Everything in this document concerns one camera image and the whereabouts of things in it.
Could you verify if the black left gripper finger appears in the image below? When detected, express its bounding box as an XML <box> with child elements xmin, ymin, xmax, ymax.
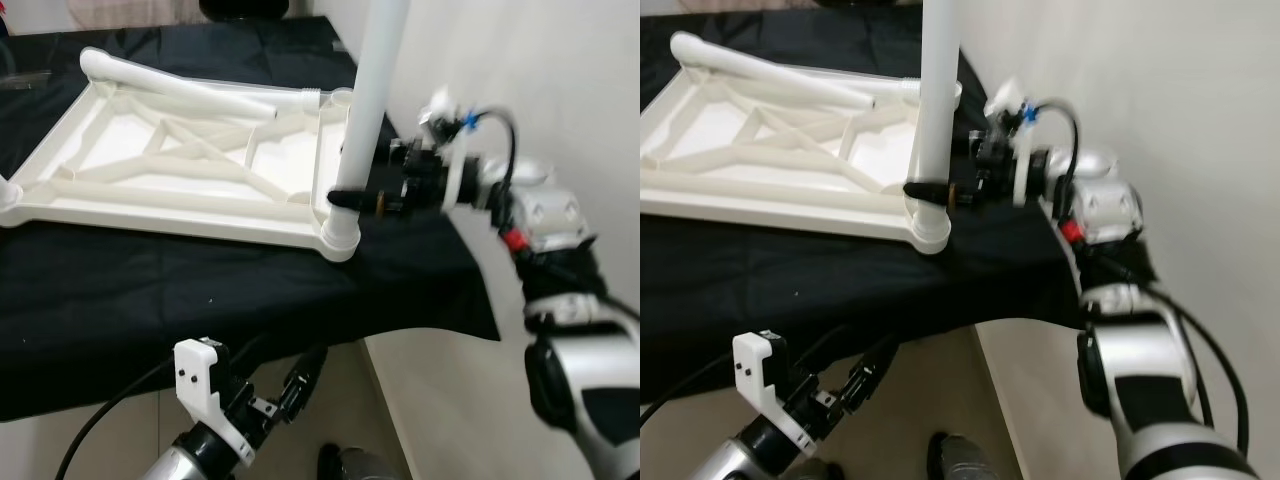
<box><xmin>795</xmin><ymin>325</ymin><xmax>851</xmax><ymax>379</ymax></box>
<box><xmin>848</xmin><ymin>333</ymin><xmax>901</xmax><ymax>411</ymax></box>
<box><xmin>280</xmin><ymin>345</ymin><xmax>329</xmax><ymax>421</ymax></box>
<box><xmin>232</xmin><ymin>335</ymin><xmax>276</xmax><ymax>381</ymax></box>

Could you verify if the white plastic table top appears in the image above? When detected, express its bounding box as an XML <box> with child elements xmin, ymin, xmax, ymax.
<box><xmin>640</xmin><ymin>32</ymin><xmax>963</xmax><ymax>256</ymax></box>
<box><xmin>0</xmin><ymin>48</ymin><xmax>386</xmax><ymax>263</ymax></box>

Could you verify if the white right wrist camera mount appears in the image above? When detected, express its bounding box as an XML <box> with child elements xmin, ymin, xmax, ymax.
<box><xmin>985</xmin><ymin>75</ymin><xmax>1051</xmax><ymax>206</ymax></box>
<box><xmin>418</xmin><ymin>88</ymin><xmax>486</xmax><ymax>211</ymax></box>

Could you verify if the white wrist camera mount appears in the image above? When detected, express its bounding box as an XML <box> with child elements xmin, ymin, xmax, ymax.
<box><xmin>173</xmin><ymin>338</ymin><xmax>256</xmax><ymax>466</ymax></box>
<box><xmin>418</xmin><ymin>88</ymin><xmax>486</xmax><ymax>211</ymax></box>
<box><xmin>732</xmin><ymin>330</ymin><xmax>816</xmax><ymax>451</ymax></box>
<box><xmin>985</xmin><ymin>75</ymin><xmax>1051</xmax><ymax>206</ymax></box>

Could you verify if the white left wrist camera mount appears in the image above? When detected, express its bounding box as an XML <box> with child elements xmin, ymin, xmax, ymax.
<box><xmin>173</xmin><ymin>338</ymin><xmax>256</xmax><ymax>466</ymax></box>
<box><xmin>732</xmin><ymin>330</ymin><xmax>816</xmax><ymax>451</ymax></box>

